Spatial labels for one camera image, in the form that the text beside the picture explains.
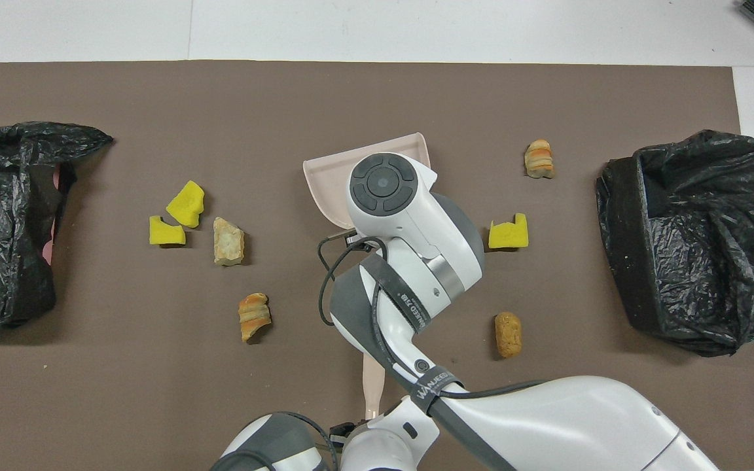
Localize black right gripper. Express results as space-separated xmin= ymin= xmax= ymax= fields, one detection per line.
xmin=329 ymin=229 xmax=384 ymax=254

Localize beige hand brush black bristles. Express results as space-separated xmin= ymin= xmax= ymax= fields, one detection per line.
xmin=362 ymin=353 xmax=389 ymax=421

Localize beige plastic dustpan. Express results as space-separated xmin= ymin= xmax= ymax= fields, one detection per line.
xmin=303 ymin=133 xmax=431 ymax=231

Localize pale bread piece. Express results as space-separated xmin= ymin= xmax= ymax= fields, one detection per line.
xmin=213 ymin=217 xmax=245 ymax=266

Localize orange striped croissant piece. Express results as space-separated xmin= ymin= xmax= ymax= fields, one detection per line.
xmin=238 ymin=292 xmax=272 ymax=343
xmin=524 ymin=139 xmax=555 ymax=179

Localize large yellow sponge piece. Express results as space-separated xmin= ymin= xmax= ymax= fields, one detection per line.
xmin=166 ymin=181 xmax=206 ymax=228

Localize notched yellow sponge piece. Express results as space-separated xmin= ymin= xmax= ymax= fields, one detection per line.
xmin=488 ymin=213 xmax=530 ymax=250

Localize yellow green sponge piece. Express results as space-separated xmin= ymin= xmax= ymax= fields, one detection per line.
xmin=149 ymin=215 xmax=187 ymax=246

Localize brown bread roll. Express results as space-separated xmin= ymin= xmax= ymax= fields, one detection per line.
xmin=495 ymin=312 xmax=523 ymax=358

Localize black-bagged pink trash bin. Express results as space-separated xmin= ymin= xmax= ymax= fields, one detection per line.
xmin=0 ymin=121 xmax=115 ymax=330

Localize brown table mat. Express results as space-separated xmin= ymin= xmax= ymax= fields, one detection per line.
xmin=0 ymin=61 xmax=754 ymax=471

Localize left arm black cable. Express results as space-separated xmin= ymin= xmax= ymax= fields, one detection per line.
xmin=210 ymin=411 xmax=340 ymax=471

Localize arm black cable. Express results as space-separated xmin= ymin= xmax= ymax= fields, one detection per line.
xmin=317 ymin=234 xmax=548 ymax=401
xmin=210 ymin=411 xmax=340 ymax=471

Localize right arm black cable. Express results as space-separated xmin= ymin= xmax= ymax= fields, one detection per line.
xmin=317 ymin=234 xmax=548 ymax=401

